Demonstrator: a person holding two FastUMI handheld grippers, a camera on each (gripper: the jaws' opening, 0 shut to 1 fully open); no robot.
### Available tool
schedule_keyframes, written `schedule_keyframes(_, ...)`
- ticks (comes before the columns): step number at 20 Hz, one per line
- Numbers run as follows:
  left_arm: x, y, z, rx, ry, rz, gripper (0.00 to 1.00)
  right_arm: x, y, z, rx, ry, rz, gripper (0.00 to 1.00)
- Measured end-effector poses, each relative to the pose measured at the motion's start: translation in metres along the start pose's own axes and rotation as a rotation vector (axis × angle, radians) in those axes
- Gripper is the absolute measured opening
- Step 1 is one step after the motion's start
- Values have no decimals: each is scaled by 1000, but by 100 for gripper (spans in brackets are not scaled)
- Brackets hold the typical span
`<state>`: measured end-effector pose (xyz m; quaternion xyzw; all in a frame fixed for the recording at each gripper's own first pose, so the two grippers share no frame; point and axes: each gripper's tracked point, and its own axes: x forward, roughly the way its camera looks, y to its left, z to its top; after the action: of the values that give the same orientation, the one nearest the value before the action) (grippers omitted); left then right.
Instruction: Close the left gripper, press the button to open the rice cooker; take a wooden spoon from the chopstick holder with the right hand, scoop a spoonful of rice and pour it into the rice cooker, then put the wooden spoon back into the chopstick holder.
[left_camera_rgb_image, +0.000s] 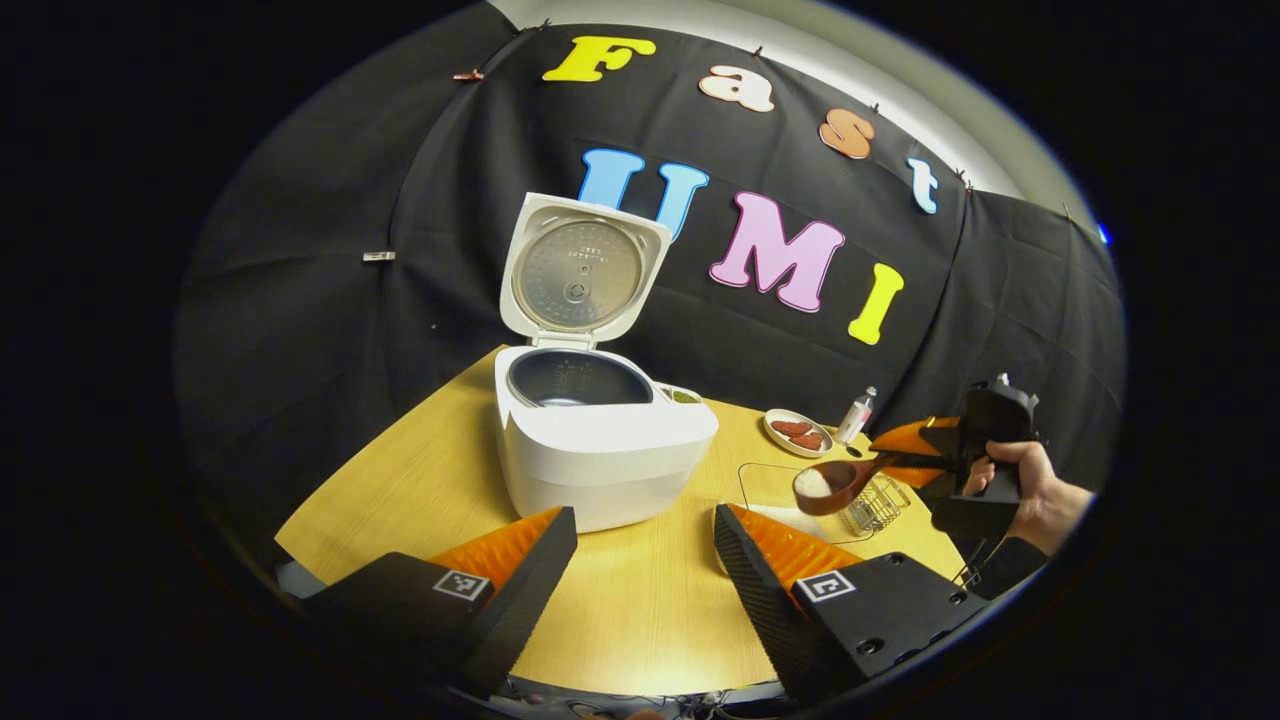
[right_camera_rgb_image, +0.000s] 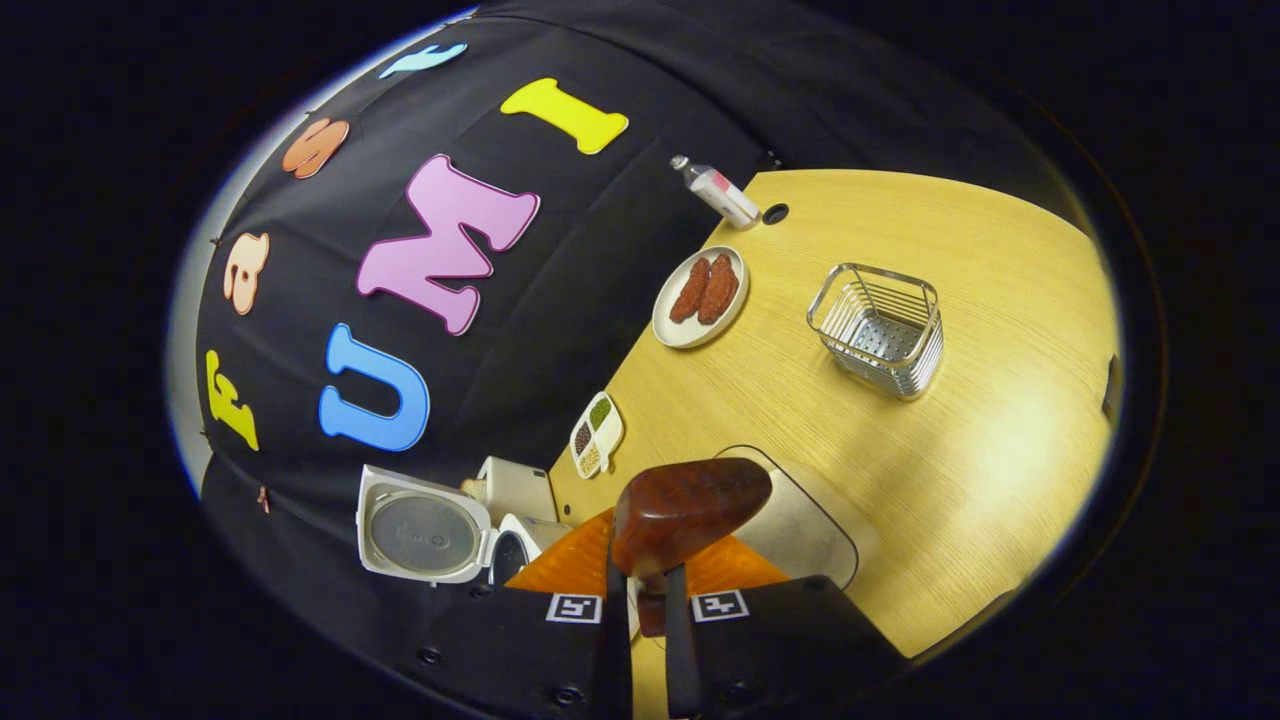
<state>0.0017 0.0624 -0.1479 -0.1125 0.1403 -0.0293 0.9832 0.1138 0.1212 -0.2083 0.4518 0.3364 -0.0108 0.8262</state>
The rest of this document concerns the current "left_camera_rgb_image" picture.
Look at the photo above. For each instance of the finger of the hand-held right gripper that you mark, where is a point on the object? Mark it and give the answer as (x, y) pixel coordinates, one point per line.
(910, 440)

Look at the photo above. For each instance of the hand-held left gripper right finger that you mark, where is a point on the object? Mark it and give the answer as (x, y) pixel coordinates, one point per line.
(765, 610)

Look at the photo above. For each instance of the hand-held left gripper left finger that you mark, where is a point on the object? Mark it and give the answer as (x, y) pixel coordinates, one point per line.
(520, 600)

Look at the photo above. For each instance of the brown wooden spoon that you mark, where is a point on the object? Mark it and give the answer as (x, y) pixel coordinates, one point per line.
(850, 480)

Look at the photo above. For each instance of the white rice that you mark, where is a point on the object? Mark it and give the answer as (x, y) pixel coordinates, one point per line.
(790, 520)

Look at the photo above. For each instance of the white rice cooker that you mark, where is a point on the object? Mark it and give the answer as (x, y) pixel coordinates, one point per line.
(600, 460)

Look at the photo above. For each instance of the clear bottle pink label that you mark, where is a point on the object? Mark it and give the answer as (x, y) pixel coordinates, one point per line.
(855, 420)

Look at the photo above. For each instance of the red meat piece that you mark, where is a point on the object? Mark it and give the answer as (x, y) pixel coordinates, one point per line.
(792, 428)
(808, 441)

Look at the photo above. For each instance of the white round plate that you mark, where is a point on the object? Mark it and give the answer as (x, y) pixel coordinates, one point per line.
(778, 438)

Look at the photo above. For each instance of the white divided grain dish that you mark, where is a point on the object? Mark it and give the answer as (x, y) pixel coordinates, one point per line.
(684, 396)

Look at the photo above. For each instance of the black backdrop cloth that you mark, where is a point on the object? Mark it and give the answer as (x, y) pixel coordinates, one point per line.
(300, 300)

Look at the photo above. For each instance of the pink clip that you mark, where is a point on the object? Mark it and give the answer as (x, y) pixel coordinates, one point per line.
(468, 75)

